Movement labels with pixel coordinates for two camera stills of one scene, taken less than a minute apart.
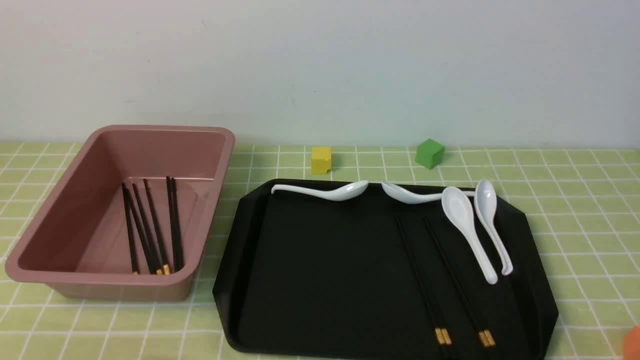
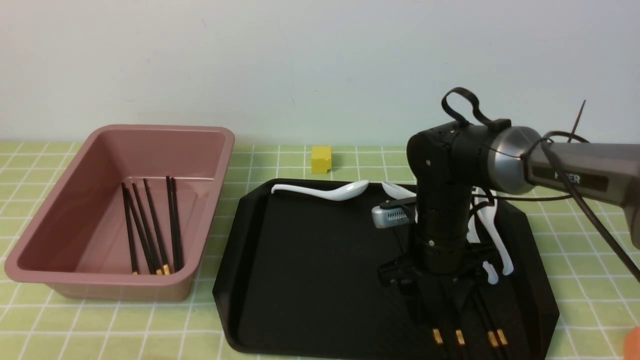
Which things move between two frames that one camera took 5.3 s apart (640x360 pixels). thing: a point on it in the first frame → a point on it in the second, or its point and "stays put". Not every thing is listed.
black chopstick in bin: x=165 y=265 stays put
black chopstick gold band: x=443 y=328 → x=460 y=337
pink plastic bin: x=79 y=245 stays put
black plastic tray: x=459 y=277 stays put
